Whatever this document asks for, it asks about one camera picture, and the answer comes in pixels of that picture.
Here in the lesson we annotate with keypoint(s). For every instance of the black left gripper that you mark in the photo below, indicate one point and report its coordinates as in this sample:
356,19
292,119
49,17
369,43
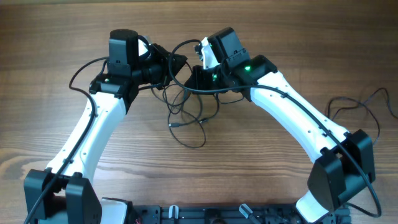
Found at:
162,56

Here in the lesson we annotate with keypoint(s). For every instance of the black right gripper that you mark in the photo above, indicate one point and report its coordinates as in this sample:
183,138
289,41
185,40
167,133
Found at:
199,78

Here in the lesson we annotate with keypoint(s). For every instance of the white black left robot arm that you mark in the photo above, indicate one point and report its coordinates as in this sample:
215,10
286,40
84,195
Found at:
63,192

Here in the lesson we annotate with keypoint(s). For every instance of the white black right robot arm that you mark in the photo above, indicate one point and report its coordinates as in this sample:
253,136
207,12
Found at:
343,162

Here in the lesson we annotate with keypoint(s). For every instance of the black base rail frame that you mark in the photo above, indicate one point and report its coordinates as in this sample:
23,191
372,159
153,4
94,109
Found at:
268,214

